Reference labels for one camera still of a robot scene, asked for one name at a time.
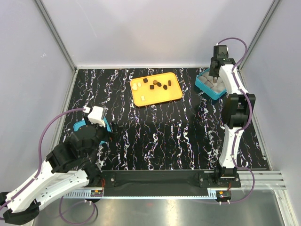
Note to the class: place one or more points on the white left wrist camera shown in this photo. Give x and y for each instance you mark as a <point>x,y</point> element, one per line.
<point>96,116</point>

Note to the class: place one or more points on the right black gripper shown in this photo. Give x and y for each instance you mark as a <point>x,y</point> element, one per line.
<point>211,72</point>

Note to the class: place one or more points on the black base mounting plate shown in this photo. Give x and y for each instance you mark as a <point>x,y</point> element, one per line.
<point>155,184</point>

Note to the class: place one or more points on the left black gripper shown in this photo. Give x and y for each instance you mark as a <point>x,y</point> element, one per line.
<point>115,135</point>

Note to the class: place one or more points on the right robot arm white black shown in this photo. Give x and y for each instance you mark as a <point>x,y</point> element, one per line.
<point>236,114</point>

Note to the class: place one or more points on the orange plastic tray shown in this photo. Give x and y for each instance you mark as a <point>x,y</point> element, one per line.
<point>158,94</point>

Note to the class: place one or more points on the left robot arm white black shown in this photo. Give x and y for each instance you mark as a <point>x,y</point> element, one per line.
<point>70,165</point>

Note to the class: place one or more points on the teal box lid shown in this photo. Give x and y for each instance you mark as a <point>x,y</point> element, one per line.
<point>81,123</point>

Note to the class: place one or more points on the teal chocolate box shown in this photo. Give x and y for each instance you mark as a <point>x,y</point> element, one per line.
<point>205,83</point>

